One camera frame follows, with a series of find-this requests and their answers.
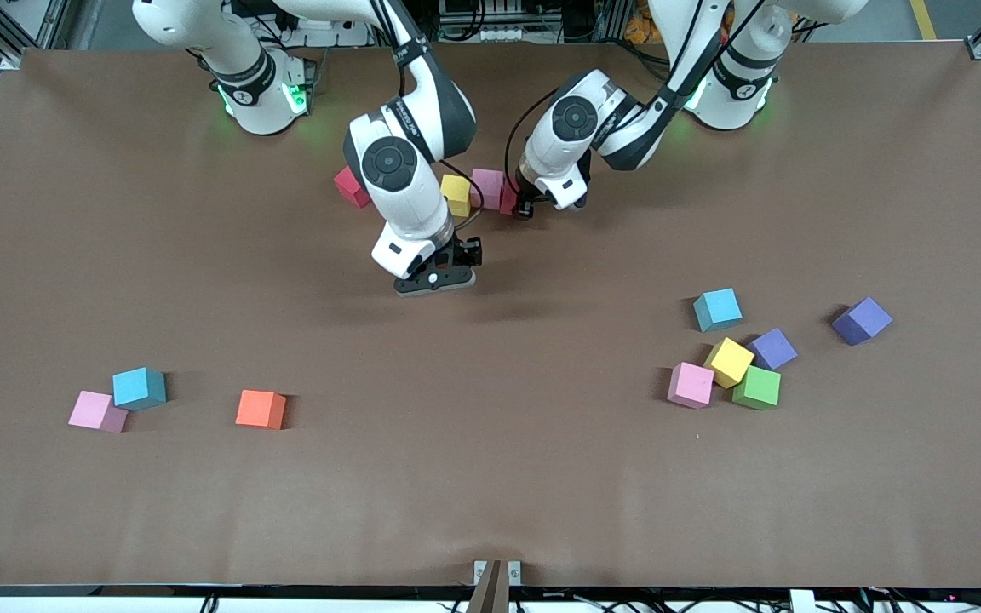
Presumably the brown paper table cover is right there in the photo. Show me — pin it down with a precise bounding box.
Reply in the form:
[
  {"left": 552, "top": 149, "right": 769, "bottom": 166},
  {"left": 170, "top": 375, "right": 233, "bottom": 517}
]
[{"left": 0, "top": 43, "right": 981, "bottom": 588}]

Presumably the brown mounting bar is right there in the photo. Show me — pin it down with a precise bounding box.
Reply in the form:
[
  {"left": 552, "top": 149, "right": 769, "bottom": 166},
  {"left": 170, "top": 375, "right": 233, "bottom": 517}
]
[{"left": 467, "top": 560, "right": 510, "bottom": 613}]

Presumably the cyan foam cube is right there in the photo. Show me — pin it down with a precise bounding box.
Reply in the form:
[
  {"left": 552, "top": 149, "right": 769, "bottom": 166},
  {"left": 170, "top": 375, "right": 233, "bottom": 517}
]
[
  {"left": 112, "top": 367, "right": 167, "bottom": 412},
  {"left": 693, "top": 288, "right": 743, "bottom": 333}
]

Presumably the white rack device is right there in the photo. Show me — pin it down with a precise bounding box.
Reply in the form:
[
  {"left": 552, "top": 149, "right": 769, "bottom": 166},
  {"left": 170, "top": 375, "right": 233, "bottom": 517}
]
[{"left": 439, "top": 0, "right": 542, "bottom": 43}]

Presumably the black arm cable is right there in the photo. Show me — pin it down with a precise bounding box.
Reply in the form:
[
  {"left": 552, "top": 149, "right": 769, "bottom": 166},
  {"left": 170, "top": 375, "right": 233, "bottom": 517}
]
[
  {"left": 505, "top": 85, "right": 561, "bottom": 186},
  {"left": 439, "top": 158, "right": 485, "bottom": 232}
]

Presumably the orange foam cube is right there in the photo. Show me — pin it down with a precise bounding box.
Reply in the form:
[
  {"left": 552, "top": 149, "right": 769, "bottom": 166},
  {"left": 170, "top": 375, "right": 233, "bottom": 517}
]
[{"left": 235, "top": 390, "right": 287, "bottom": 430}]

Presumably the green foam cube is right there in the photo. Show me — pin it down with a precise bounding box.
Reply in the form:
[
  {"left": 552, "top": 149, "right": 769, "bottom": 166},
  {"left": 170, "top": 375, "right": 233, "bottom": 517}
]
[{"left": 731, "top": 366, "right": 782, "bottom": 411}]

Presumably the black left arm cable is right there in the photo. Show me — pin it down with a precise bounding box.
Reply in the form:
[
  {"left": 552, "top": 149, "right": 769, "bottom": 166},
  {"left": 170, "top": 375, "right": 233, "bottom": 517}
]
[{"left": 505, "top": 85, "right": 561, "bottom": 186}]

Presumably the small metal table bracket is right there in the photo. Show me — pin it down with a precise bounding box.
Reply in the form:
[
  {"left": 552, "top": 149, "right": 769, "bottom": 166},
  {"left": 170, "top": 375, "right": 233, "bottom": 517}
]
[{"left": 473, "top": 559, "right": 522, "bottom": 587}]

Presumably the pink foam cube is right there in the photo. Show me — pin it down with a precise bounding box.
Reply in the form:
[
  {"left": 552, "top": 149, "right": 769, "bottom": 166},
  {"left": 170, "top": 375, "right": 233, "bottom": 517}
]
[
  {"left": 471, "top": 169, "right": 506, "bottom": 210},
  {"left": 668, "top": 362, "right": 715, "bottom": 410},
  {"left": 68, "top": 391, "right": 129, "bottom": 433}
]

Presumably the yellow foam cube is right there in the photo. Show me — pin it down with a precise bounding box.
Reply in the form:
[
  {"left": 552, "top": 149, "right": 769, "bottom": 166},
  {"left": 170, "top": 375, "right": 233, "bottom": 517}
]
[
  {"left": 441, "top": 175, "right": 473, "bottom": 218},
  {"left": 704, "top": 337, "right": 755, "bottom": 389}
]

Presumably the purple foam cube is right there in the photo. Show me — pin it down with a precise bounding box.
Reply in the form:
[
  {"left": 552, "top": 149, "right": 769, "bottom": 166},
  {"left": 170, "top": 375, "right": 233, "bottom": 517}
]
[
  {"left": 831, "top": 296, "right": 893, "bottom": 347},
  {"left": 749, "top": 328, "right": 798, "bottom": 370}
]

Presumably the white power strip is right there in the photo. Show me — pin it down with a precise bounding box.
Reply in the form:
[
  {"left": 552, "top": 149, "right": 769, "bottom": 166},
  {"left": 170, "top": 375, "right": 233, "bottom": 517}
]
[{"left": 286, "top": 13, "right": 347, "bottom": 35}]

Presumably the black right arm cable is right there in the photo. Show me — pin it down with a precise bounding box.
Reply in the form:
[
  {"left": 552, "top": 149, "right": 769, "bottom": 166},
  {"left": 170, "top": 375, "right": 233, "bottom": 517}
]
[{"left": 439, "top": 158, "right": 485, "bottom": 232}]

